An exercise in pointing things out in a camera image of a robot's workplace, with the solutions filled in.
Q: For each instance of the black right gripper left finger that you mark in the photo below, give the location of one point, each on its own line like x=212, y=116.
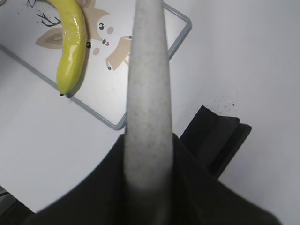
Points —
x=97, y=200

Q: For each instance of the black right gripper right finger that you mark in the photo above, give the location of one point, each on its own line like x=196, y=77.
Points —
x=197, y=198

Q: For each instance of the white-handled kitchen knife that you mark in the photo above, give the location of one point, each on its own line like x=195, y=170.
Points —
x=148, y=156

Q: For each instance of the yellow plastic banana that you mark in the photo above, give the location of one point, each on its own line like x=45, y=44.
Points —
x=74, y=38

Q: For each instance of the black knife stand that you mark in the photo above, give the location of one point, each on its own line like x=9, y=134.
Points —
x=214, y=139

